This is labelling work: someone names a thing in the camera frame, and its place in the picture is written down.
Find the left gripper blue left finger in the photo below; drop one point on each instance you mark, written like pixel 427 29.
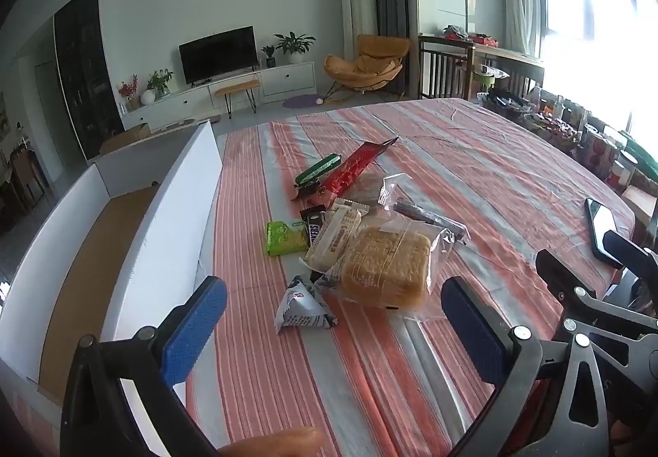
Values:
pixel 187 328

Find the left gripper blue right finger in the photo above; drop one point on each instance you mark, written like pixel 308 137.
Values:
pixel 482 332

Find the white black snack packet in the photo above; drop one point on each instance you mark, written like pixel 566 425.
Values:
pixel 303 306

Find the green cracker packet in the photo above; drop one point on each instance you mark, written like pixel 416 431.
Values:
pixel 283 238

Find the packaged bread loaf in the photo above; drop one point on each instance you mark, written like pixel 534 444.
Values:
pixel 392 263

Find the Snickers chocolate bar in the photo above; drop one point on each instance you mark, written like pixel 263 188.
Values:
pixel 313 218

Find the beige wafer biscuit pack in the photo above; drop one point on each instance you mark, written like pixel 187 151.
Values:
pixel 342 223

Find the clear bag brown biscuits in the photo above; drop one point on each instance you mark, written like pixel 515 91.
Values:
pixel 390 200

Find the green sausage snack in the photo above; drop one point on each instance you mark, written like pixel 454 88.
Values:
pixel 317 170

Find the red snack packet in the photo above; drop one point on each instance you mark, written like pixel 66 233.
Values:
pixel 348 172

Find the person's left hand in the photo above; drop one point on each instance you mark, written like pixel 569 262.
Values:
pixel 296 442

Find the white cardboard storage box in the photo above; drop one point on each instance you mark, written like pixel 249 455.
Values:
pixel 117 252

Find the striped red grey tablecloth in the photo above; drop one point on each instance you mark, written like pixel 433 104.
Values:
pixel 390 378

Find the black smartphone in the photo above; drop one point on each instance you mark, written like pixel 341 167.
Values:
pixel 600 220

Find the wooden dining chairs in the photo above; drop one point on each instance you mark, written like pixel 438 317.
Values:
pixel 22 185

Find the cluttered side table items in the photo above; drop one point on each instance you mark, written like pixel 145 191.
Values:
pixel 574 131

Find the small wooden bench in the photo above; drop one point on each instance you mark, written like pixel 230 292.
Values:
pixel 247 88

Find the leafy plant white vase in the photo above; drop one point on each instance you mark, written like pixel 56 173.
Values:
pixel 157 86

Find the red flower vase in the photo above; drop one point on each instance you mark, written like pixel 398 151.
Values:
pixel 128 90

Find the purple round floor mat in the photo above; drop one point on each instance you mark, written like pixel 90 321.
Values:
pixel 302 101

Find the white TV cabinet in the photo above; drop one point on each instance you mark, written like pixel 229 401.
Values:
pixel 198 102

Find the small dark potted plant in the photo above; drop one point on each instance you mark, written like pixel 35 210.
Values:
pixel 269 52

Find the black display cabinet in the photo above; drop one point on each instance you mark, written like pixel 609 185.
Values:
pixel 83 75

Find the black flat television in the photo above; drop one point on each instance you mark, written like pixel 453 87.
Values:
pixel 218 54

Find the dark wooden railing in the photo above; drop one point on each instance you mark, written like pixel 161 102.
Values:
pixel 451 68

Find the green potted plant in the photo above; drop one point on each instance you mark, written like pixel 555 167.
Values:
pixel 294 46

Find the orange lounge chair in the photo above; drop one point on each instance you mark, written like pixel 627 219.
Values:
pixel 379 61

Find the white standing air conditioner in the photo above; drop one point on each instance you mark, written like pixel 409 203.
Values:
pixel 357 4

